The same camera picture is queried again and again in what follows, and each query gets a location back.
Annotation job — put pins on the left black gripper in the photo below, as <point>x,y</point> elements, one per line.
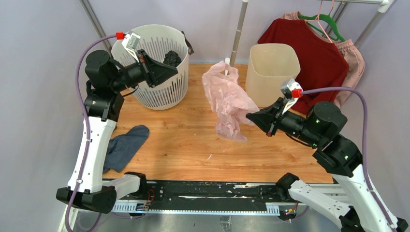
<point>163,72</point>

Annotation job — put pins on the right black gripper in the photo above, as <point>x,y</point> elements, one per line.
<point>268,118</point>

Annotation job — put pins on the pink plastic trash bag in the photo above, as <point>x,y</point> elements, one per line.
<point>228,100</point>

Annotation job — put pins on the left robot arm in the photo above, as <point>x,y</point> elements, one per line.
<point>107,78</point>

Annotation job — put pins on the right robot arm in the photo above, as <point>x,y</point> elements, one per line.
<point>340,157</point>

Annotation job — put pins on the beige plastic trash bin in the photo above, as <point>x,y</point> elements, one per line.
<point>269,66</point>

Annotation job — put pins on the black plastic bag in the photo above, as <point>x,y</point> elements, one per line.
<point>172,59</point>

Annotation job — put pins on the white slotted laundry basket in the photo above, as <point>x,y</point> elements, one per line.
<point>157,41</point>

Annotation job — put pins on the red t-shirt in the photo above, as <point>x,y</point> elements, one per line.
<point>321,63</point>

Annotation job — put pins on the grey-blue cloth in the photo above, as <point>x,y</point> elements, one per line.
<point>122,148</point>

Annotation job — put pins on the corner aluminium profile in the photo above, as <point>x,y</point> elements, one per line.
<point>86,5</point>

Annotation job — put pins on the clothes rack pole with foot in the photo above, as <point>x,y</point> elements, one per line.
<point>231,60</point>

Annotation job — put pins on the pink clothes hanger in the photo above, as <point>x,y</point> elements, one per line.
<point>321,17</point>

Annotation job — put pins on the green clothes hanger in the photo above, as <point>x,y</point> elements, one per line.
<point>337,36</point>

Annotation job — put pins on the right rack pole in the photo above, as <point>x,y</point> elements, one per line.
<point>383,7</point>

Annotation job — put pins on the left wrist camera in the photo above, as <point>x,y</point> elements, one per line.
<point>130,41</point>

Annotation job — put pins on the aluminium frame rail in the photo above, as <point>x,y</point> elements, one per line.
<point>137,196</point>

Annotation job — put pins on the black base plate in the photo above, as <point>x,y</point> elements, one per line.
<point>207,197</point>

